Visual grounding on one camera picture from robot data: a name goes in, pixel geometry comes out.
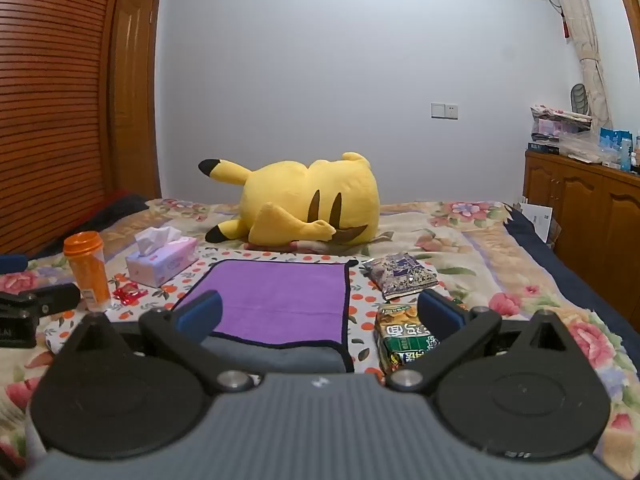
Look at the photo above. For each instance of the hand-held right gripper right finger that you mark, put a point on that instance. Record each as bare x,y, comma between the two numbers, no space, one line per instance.
436,310

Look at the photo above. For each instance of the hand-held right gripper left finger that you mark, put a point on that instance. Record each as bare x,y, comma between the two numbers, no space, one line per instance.
200,310

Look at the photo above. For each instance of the purple towel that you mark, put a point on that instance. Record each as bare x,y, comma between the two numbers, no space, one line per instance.
280,300

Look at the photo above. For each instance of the grey towel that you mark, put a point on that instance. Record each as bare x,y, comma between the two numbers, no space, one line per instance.
285,355

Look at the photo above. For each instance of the green snack packet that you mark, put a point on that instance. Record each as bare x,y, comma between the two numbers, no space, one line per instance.
400,332

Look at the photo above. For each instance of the purple snack packet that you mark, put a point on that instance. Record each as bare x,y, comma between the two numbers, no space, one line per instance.
400,272

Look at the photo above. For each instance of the pink tissue box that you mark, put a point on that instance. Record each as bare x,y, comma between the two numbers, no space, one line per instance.
161,259

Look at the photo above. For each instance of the orange lidded cup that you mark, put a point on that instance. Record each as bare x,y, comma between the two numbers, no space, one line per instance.
89,270

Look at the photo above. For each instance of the red candy wrapper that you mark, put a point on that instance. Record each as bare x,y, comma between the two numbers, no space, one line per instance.
127,292

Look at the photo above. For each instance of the polka dot cloth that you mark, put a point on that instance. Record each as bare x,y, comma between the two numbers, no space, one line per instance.
355,305

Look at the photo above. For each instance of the floral bed sheet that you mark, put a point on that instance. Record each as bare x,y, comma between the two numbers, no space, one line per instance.
525,270

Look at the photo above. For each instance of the white paper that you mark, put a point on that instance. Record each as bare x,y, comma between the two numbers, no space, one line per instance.
537,220

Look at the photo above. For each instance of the dark blue blanket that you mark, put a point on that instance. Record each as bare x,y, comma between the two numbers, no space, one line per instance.
575,270

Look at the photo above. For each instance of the yellow plush toy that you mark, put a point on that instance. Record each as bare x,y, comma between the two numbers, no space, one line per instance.
310,202

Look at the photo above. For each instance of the wooden cabinet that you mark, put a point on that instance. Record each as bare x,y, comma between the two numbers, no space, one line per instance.
585,210

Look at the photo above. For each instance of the wooden wardrobe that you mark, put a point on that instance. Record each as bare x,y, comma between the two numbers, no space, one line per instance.
55,100

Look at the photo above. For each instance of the stack of printed bags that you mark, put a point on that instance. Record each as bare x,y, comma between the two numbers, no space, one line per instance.
555,122

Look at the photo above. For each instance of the wooden door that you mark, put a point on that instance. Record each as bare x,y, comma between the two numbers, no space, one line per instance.
134,90

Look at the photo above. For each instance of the blue carton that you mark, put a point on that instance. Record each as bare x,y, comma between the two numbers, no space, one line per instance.
616,146

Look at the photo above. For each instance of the grey fan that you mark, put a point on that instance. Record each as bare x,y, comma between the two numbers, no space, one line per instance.
579,97

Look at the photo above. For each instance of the beige curtain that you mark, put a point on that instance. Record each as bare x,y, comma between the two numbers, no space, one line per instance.
582,35

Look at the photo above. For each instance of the white wall switch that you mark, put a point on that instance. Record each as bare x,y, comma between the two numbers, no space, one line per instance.
444,110

